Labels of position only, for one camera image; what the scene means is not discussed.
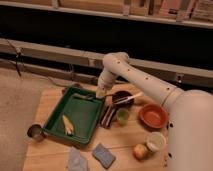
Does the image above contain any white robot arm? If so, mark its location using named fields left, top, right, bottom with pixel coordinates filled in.
left=96, top=52, right=213, bottom=171

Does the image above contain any striped dark block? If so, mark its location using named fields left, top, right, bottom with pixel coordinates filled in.
left=99, top=106, right=116, bottom=128

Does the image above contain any dark brown bowl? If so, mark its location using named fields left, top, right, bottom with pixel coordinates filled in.
left=112, top=91, right=134, bottom=107

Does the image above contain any green plastic tray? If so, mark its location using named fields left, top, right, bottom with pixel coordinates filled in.
left=43, top=87, right=105, bottom=146

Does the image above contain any small green cup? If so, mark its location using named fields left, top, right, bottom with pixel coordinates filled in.
left=116, top=108, right=129, bottom=126

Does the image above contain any white spoon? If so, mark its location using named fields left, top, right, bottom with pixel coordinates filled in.
left=113, top=92, right=143, bottom=104

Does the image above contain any orange clay bowl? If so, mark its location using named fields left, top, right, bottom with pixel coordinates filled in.
left=139, top=103, right=168, bottom=129

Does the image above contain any blue sponge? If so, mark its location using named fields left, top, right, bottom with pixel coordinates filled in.
left=92, top=143, right=116, bottom=169

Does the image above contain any red yellow apple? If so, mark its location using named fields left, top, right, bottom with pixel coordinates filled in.
left=133, top=144, right=148, bottom=160

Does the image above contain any white plastic cup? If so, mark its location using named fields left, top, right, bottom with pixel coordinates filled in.
left=146, top=132, right=166, bottom=152

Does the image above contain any grey folded cloth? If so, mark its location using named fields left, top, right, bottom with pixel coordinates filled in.
left=67, top=147, right=89, bottom=171

